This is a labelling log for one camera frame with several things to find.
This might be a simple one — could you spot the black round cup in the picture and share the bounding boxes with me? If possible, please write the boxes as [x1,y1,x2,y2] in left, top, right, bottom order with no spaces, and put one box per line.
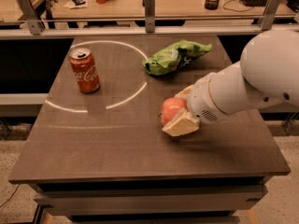
[205,0,220,10]

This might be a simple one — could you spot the green chip bag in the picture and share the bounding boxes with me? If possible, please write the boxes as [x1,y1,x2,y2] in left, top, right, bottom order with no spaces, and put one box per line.
[142,39,212,76]

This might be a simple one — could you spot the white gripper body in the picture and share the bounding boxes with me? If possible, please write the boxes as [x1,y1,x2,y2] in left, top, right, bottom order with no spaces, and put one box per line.
[187,73,228,124]

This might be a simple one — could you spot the brown table with drawers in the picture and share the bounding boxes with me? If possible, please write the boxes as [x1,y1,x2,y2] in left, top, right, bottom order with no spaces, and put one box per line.
[10,35,290,224]

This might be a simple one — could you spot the black cable on desk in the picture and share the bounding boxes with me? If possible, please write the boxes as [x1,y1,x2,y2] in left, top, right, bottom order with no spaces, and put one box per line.
[222,0,255,13]

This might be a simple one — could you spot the red coke can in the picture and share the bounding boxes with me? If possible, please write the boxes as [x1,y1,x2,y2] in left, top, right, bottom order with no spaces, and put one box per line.
[69,48,100,93]

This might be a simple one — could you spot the red apple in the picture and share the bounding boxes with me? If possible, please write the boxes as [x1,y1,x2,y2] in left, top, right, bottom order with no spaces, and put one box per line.
[161,97,187,126]

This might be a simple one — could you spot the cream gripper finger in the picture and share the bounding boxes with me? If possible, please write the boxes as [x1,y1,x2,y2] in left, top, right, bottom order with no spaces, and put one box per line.
[162,108,200,137]
[175,85,193,100]

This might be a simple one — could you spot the black floor cable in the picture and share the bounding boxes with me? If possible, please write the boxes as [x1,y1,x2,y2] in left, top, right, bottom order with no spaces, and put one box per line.
[0,184,21,209]

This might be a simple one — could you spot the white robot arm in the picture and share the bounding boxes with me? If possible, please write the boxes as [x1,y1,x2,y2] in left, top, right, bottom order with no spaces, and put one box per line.
[162,30,299,136]

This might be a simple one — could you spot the metal rail with brackets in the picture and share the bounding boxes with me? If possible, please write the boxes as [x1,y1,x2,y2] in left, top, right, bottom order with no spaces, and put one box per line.
[0,0,299,38]

